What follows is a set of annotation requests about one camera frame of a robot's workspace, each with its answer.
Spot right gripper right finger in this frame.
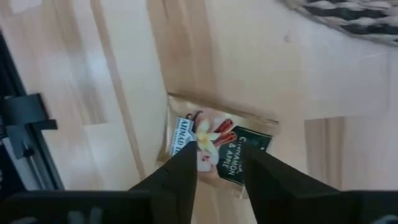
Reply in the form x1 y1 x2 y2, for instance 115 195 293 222
242 143 341 224

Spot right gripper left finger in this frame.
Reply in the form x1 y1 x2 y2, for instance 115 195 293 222
129 141 198 224

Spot beige tea packet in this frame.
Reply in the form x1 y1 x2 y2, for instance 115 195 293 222
156 92 280 200

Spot round woven placemat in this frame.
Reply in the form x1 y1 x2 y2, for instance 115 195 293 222
279 0 398 47

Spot black aluminium table frame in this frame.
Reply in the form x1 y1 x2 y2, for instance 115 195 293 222
0 27 65 200

